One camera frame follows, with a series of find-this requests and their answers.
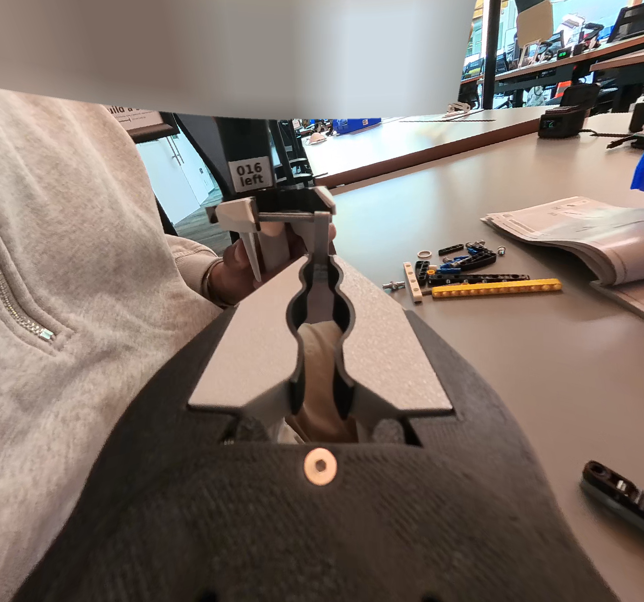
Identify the blue plastic bin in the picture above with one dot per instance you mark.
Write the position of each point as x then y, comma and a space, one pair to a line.
639, 174
358, 126

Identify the black display device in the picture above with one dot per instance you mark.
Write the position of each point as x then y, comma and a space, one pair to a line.
568, 114

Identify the person's left forearm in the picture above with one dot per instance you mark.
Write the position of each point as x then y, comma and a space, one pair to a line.
193, 265

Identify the instruction booklet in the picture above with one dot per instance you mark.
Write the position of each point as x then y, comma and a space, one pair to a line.
568, 240

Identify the white lego beam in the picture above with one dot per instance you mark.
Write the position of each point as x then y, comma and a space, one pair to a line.
412, 283

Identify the angled black lego beam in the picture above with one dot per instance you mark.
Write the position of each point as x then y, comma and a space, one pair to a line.
421, 270

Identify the wood-edged table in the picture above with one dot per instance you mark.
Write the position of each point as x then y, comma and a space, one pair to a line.
427, 144

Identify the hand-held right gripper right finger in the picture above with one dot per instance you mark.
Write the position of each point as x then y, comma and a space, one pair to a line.
397, 355

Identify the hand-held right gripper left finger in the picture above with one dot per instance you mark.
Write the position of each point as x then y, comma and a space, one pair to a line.
246, 355

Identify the white door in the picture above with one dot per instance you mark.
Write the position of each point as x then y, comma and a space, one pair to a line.
176, 179

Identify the black metal pole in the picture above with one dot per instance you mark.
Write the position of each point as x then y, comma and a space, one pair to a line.
490, 34

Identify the person's left hand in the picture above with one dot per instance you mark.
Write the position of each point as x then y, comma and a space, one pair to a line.
231, 275

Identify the beige trousers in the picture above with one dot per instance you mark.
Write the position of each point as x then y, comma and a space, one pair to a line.
322, 381

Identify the black lego beam with pin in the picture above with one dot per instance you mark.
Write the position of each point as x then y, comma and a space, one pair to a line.
611, 489

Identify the black framed marker sign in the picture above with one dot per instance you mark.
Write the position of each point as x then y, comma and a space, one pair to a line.
146, 124

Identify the grey lego beam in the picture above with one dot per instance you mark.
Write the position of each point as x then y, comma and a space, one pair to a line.
321, 260

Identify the yellow lego beam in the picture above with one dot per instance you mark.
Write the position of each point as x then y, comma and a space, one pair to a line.
498, 288

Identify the far cluttered desk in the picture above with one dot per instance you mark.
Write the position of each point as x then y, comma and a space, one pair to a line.
578, 59

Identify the grey lego pin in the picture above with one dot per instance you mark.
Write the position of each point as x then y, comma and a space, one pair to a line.
393, 285

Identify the short black lego beam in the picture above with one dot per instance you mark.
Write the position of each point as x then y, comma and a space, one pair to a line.
451, 249

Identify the grey lego axle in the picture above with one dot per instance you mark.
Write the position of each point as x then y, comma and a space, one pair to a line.
287, 217

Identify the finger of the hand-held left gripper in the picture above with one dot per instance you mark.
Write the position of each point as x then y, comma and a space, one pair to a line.
236, 215
326, 200

